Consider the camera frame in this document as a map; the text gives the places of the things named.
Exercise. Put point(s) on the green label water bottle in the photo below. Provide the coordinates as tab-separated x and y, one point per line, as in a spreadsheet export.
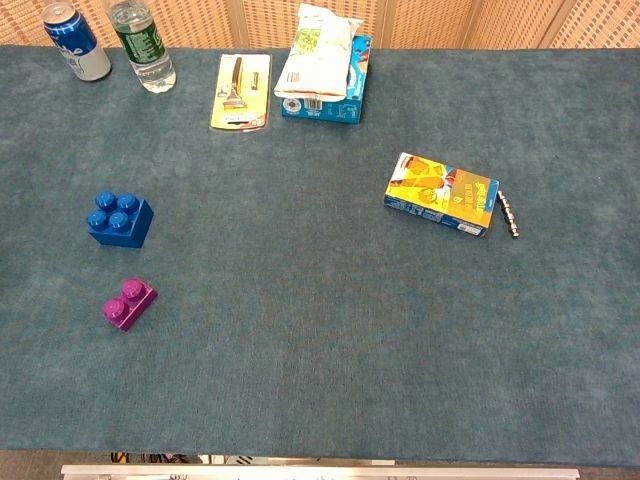
144	46

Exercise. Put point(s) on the blue toy brick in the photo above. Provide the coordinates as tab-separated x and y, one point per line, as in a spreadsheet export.
122	224

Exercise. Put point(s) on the razor in yellow blister pack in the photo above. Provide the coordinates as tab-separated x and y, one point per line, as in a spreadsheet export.
241	92

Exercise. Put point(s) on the teal felt table cloth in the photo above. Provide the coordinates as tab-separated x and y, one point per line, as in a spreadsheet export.
320	300

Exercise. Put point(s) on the blue tissue box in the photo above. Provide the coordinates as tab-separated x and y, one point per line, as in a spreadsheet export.
350	100

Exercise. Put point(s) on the white snack bag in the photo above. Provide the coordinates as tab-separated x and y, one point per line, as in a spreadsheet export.
317	55

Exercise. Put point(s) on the purple two-stud building block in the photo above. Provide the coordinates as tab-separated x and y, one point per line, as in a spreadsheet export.
131	305

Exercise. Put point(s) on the woven rattan folding screen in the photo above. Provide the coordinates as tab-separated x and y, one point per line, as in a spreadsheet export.
430	22

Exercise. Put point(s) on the aluminium profile rail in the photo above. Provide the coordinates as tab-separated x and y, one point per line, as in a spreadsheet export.
320	472

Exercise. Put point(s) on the yellow and blue carton box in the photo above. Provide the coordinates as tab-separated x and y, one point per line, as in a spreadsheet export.
442	195

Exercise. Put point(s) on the blue and silver drink can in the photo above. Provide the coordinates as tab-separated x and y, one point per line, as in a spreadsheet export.
79	46

